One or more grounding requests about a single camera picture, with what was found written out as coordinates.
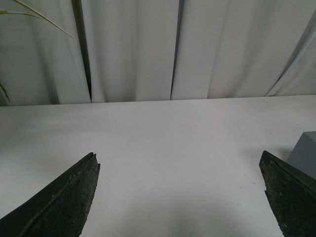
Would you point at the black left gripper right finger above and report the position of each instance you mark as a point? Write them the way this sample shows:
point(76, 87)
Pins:
point(291, 195)

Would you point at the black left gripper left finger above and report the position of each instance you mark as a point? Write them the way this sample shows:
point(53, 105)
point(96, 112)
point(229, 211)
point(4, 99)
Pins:
point(61, 208)

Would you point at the gray base block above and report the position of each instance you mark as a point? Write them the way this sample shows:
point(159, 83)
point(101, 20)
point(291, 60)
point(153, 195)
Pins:
point(303, 156)

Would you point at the white curtain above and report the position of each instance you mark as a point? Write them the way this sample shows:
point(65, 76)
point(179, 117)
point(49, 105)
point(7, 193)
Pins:
point(146, 50)

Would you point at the green plant leaves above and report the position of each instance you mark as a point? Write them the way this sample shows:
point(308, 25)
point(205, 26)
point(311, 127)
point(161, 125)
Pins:
point(39, 52)

